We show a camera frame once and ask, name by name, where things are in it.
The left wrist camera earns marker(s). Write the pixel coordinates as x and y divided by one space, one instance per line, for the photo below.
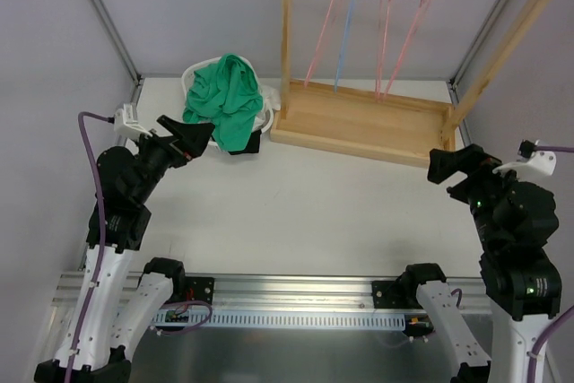
126 123

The black tank top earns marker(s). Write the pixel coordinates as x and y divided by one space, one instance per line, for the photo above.
252 146

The wooden clothes rack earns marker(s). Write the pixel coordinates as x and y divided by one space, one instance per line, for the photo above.
398 129

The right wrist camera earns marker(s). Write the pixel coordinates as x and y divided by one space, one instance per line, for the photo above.
532 164

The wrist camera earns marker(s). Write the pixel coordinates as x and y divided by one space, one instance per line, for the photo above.
126 123
532 164

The white perforated plastic basket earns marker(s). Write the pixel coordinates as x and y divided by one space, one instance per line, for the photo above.
227 93

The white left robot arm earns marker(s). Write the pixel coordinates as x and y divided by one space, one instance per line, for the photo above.
101 338

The cream tank top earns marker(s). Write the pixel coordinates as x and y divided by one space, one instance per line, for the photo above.
271 103

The white slotted cable duct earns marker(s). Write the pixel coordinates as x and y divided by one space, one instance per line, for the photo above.
369 320

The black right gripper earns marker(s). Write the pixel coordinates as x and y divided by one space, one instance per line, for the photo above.
466 175

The green tank top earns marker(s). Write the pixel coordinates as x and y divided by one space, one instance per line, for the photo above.
225 94

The pink hanger with cream top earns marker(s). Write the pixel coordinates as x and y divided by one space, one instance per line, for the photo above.
384 10

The pink wire hanger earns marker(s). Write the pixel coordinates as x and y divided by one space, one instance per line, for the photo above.
328 23

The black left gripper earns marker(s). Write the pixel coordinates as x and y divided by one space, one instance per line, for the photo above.
178 150

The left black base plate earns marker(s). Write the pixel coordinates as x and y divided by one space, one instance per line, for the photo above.
199 291

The blue wire hanger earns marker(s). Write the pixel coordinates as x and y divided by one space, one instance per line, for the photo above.
344 44

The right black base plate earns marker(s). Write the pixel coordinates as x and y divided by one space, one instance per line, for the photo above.
394 294

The aluminium mounting rail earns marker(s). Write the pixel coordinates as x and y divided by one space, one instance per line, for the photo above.
283 292

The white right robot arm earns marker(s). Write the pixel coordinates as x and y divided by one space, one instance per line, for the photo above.
514 218

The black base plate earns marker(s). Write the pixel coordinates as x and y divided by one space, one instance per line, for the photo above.
394 294
199 291

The pink hanger with green top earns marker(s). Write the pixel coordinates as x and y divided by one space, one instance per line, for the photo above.
416 23

